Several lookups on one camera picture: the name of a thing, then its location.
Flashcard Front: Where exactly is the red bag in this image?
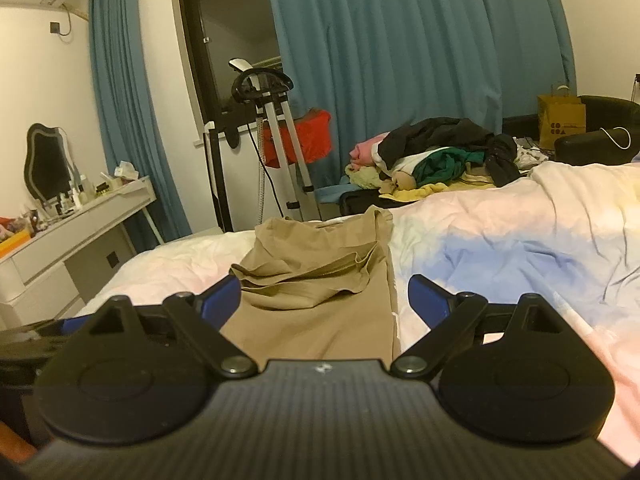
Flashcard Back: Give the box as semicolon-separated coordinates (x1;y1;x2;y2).
262;110;333;167

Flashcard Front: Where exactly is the white dresser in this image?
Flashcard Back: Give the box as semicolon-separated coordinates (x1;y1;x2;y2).
0;175;156;331

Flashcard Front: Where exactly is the orange box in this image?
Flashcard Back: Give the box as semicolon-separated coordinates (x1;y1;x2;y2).
0;230;31;258

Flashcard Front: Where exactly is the blue cloth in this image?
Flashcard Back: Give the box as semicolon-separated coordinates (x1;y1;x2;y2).
315;182;351;206

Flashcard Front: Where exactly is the pile of clothes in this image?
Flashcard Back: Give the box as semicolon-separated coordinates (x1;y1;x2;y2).
345;117;551;198

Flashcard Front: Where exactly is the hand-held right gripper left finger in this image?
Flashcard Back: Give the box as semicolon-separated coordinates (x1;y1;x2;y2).
85;274;258;378

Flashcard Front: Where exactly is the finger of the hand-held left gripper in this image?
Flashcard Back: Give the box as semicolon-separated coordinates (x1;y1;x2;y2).
59;317;96;337

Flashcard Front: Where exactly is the white cable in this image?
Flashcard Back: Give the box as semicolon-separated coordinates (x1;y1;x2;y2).
600;127;632;151

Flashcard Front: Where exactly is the narrow blue curtain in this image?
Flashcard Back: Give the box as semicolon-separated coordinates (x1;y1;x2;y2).
87;0;193;238

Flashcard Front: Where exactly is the wide blue curtain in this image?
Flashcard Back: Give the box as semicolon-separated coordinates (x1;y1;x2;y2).
262;0;576;196

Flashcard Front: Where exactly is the black armchair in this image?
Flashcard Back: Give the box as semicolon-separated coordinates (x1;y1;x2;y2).
502;95;640;166

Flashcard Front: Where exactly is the tan printed t-shirt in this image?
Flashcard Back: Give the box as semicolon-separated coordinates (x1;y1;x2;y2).
220;207;401;361

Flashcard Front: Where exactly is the person's left hand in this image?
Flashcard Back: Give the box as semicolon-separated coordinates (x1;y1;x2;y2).
0;421;40;466

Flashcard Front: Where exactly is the garment steamer stand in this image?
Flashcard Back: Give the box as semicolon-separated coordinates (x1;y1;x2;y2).
230;59;321;223

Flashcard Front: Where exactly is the wavy framed mirror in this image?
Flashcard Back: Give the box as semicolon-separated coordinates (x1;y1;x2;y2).
24;122;81;201

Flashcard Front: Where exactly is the pastel bed blanket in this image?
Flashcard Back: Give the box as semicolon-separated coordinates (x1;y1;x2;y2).
75;160;640;461

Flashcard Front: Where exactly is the dark window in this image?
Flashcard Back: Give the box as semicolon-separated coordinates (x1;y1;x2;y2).
175;0;283;126

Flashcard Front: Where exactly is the brown paper bag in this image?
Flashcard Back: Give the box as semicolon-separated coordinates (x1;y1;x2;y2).
537;84;587;150

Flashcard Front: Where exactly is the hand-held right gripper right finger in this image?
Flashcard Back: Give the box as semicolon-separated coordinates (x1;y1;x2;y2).
390;274;563;378

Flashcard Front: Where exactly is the group of cosmetic bottles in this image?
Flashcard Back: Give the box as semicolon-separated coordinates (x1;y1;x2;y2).
0;175;113;241

